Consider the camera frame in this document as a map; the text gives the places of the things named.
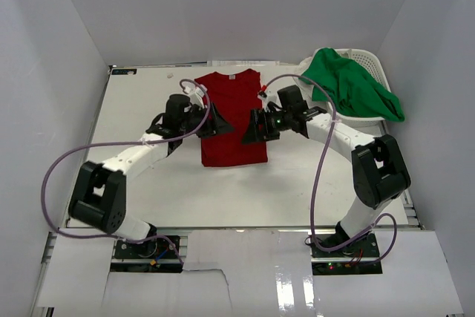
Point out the white plastic laundry basket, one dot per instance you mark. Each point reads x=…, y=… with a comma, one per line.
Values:
x=365, y=90

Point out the green t shirt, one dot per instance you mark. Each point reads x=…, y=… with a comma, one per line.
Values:
x=349, y=83

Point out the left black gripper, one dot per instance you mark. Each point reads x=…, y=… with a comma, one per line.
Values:
x=207, y=124

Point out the white t shirt in basket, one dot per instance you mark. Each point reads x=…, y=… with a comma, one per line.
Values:
x=300, y=70

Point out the black label sticker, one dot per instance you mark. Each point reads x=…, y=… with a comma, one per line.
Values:
x=123, y=71

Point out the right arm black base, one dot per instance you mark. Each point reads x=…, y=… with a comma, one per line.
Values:
x=355, y=259

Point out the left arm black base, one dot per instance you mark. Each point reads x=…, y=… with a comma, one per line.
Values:
x=150, y=257

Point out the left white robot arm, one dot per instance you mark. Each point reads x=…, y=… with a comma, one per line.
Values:
x=99, y=194

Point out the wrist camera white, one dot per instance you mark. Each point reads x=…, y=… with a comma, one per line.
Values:
x=268, y=99
x=195, y=95

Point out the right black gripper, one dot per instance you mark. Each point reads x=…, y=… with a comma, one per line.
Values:
x=263, y=128

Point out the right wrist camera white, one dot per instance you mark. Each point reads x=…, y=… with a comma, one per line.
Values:
x=268, y=99

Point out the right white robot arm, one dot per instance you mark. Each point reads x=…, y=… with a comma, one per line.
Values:
x=379, y=171

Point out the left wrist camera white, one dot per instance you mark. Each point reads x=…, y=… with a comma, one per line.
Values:
x=195, y=95

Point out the red t shirt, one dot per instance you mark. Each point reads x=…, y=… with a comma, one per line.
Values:
x=234, y=96

